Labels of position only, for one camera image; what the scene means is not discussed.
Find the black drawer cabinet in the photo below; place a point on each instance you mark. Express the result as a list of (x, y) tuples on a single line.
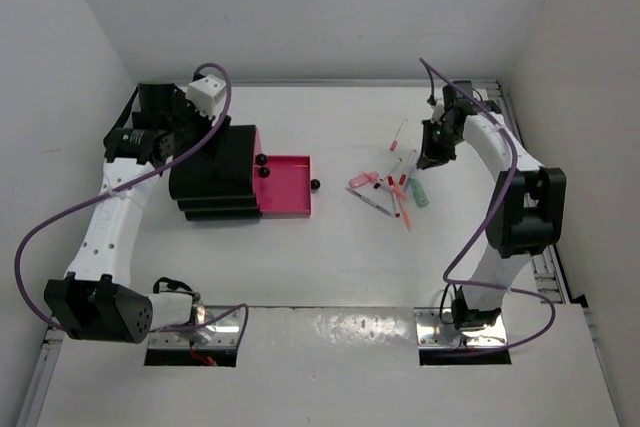
[(222, 189)]

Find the white marker red cap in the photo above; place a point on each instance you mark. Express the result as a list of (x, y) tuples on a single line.
[(395, 142)]

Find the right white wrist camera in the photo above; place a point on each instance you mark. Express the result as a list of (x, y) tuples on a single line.
[(438, 112)]

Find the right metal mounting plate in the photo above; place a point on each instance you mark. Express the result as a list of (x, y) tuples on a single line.
[(436, 332)]

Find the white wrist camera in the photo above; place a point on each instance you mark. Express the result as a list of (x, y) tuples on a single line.
[(438, 112), (205, 94)]

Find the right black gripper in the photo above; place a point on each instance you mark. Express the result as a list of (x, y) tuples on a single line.
[(430, 156)]

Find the pink highlighter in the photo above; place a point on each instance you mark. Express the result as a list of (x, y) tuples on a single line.
[(362, 179)]

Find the pink top drawer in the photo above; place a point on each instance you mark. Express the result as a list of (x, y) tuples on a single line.
[(260, 157)]

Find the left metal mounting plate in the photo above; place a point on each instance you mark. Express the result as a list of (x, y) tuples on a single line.
[(217, 328)]

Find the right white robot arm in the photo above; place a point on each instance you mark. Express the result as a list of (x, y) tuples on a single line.
[(525, 213)]

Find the white marker black cap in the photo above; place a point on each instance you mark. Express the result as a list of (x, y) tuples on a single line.
[(387, 173)]

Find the orange pen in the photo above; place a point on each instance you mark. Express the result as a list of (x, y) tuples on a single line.
[(393, 189), (404, 213)]

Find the blue pen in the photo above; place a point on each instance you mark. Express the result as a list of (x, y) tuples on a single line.
[(409, 177)]

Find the green highlighter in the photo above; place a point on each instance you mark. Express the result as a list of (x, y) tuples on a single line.
[(419, 194)]

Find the white marker red end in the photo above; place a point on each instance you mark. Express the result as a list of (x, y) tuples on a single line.
[(407, 167)]

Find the grey ballpoint pen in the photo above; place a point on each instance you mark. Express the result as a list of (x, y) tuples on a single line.
[(369, 201)]

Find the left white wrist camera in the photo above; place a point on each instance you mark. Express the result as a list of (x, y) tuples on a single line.
[(205, 94)]

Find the metal mounting plate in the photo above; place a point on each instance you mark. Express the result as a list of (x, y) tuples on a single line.
[(217, 328), (436, 332)]

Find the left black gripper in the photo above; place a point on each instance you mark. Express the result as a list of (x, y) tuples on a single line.
[(183, 106)]

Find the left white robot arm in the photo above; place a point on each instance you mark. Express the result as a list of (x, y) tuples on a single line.
[(94, 300)]

